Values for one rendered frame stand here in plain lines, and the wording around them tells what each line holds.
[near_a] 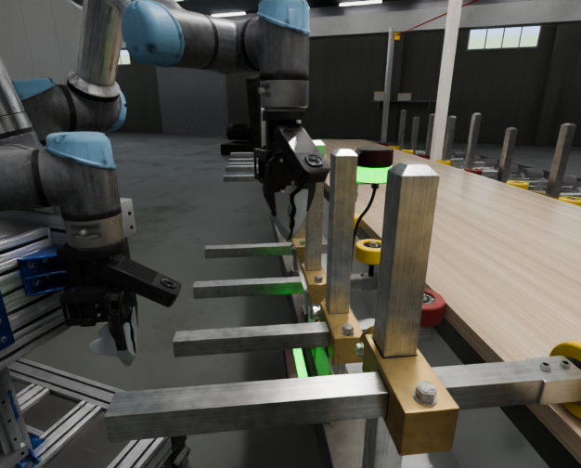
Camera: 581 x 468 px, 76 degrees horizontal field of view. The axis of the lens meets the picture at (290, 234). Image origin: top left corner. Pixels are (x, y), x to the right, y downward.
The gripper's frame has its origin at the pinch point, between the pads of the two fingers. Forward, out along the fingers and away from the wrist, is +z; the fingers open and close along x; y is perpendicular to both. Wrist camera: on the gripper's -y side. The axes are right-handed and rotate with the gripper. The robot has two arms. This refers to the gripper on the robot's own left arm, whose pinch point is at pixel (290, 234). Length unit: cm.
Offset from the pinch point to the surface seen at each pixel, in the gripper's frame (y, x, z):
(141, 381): 103, 26, 101
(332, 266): -6.2, -4.7, 4.4
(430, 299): -14.4, -19.2, 10.2
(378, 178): -9.5, -10.1, -10.3
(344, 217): -6.8, -6.3, -3.9
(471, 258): -4.8, -41.1, 10.5
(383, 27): 771, -638, -194
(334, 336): -12.2, -1.7, 13.5
